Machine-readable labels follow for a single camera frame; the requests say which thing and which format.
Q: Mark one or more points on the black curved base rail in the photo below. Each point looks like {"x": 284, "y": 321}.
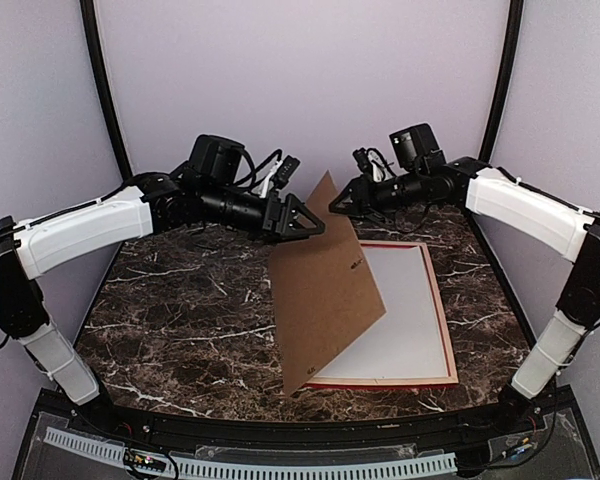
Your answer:
{"x": 466, "y": 431}

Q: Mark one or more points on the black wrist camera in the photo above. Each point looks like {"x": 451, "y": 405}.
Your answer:
{"x": 413, "y": 143}
{"x": 216, "y": 157}

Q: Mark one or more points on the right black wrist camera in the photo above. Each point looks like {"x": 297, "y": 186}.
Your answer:
{"x": 413, "y": 143}

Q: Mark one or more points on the landscape photo print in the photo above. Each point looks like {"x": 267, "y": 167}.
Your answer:
{"x": 405, "y": 315}

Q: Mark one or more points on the white cable duct strip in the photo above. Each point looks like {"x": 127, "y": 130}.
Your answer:
{"x": 240, "y": 464}

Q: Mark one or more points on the black corner post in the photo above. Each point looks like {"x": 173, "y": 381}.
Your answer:
{"x": 103, "y": 89}
{"x": 501, "y": 88}

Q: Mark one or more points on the right black corner post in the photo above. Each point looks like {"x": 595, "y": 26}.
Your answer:
{"x": 501, "y": 88}

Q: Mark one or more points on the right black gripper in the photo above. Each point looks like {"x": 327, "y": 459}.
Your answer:
{"x": 364, "y": 197}

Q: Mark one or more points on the red wooden picture frame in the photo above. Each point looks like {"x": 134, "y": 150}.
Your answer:
{"x": 430, "y": 320}

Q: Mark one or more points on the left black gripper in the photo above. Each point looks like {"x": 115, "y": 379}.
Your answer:
{"x": 276, "y": 221}

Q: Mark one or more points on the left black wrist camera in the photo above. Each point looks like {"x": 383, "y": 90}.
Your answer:
{"x": 216, "y": 157}

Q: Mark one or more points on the left black corner post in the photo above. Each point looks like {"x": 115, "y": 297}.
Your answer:
{"x": 103, "y": 89}

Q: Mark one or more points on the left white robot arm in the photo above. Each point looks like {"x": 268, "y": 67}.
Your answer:
{"x": 149, "y": 204}

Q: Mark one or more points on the brown cardboard backing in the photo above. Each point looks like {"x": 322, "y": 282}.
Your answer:
{"x": 324, "y": 293}

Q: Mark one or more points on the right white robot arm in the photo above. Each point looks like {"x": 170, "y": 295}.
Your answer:
{"x": 571, "y": 232}

